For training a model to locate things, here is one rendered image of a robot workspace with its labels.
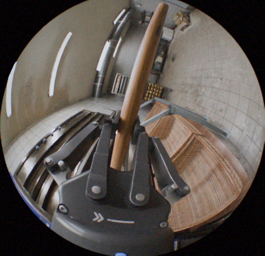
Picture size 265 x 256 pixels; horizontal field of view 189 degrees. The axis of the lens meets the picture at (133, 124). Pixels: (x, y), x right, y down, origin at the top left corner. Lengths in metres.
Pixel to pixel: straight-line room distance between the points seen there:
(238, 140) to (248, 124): 0.25
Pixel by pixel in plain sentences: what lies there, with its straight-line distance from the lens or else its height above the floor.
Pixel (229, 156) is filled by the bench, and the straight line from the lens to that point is 0.65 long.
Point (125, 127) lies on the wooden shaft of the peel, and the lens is 0.16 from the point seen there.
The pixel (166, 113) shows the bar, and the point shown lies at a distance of 0.58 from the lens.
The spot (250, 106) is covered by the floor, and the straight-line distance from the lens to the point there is 1.30.
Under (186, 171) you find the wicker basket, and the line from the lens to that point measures 0.87.
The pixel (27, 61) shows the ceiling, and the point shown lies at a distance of 1.49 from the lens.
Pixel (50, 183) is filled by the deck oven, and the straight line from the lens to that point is 0.78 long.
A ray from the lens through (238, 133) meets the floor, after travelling 1.25.
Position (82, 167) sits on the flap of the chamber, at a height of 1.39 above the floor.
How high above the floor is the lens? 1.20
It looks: 6 degrees down
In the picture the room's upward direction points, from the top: 76 degrees counter-clockwise
